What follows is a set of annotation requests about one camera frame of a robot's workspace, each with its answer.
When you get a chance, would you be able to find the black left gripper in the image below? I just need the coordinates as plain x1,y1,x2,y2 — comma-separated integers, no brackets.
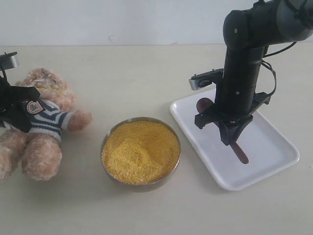
0,78,41,133

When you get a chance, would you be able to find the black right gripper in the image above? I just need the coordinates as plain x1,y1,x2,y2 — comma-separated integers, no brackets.
194,68,271,146

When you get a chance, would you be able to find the pink teddy bear striped shirt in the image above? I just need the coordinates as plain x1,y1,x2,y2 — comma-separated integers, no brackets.
0,68,92,183

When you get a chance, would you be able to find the dark red wooden spoon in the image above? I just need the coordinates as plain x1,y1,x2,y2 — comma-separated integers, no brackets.
196,97,249,164

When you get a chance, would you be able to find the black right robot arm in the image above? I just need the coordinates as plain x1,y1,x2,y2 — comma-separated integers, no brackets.
189,0,313,145

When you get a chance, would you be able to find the white rectangular plastic tray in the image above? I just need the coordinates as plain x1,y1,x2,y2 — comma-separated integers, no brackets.
170,89,300,191

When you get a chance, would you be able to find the yellow millet grain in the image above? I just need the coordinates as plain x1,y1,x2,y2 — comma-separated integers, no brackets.
101,121,180,186

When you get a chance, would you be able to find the metal bowl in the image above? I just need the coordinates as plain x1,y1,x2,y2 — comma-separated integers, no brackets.
100,117,181,193

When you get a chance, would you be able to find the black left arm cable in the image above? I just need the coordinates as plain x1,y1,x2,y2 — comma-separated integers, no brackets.
0,68,9,86

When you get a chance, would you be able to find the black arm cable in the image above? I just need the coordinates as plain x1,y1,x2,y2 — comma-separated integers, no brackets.
254,0,313,97
0,68,9,86

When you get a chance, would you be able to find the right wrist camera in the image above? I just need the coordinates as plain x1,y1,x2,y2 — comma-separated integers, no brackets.
189,69,224,91

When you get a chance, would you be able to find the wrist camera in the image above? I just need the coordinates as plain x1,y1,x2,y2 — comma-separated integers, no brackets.
189,69,224,91
0,51,20,70

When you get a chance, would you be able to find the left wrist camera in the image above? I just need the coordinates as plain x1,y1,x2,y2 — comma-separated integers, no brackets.
0,51,20,70

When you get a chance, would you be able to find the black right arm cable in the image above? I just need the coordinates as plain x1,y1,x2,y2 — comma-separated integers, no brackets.
254,0,313,97

